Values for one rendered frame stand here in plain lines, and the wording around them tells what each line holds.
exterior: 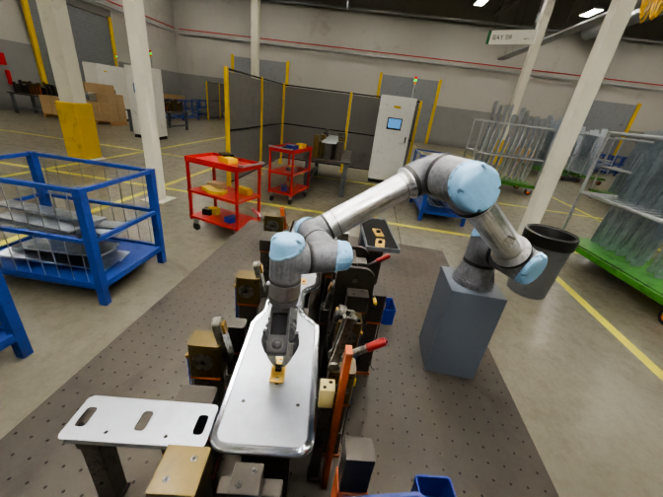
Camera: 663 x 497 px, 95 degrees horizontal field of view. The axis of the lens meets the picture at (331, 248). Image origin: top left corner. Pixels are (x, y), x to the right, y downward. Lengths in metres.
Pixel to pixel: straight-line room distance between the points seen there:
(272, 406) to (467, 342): 0.82
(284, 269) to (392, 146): 7.27
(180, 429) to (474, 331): 1.01
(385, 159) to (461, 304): 6.81
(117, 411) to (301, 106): 8.36
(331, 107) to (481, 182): 7.98
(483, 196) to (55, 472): 1.31
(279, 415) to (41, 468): 0.69
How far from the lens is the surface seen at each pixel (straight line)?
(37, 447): 1.31
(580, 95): 4.76
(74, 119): 8.19
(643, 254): 5.32
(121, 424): 0.86
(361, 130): 8.62
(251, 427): 0.79
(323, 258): 0.69
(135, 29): 5.21
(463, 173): 0.79
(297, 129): 8.86
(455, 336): 1.33
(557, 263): 3.87
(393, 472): 1.13
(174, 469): 0.70
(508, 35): 13.86
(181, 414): 0.84
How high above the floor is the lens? 1.66
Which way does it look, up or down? 25 degrees down
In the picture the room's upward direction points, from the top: 7 degrees clockwise
